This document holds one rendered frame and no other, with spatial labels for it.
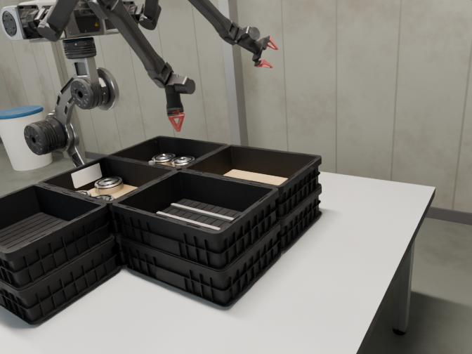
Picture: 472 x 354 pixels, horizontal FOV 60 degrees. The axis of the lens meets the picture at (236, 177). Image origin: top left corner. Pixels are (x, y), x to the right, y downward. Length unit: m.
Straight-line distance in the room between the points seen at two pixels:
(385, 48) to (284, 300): 2.06
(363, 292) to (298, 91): 2.16
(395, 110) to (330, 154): 0.57
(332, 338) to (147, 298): 0.51
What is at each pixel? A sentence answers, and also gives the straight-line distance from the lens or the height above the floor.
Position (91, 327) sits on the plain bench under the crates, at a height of 0.70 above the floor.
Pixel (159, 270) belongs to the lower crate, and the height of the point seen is 0.75.
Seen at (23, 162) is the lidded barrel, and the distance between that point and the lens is 5.10.
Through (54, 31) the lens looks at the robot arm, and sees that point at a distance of 1.66.
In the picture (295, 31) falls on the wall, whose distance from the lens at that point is 3.07.
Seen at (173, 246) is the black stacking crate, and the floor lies 0.85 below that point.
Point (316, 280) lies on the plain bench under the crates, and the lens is 1.19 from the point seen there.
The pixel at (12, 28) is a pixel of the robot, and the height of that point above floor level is 1.43.
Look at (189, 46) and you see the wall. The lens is 3.61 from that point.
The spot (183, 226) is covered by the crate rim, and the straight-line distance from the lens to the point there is 1.04.
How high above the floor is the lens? 1.41
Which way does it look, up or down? 22 degrees down
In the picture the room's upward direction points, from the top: 5 degrees counter-clockwise
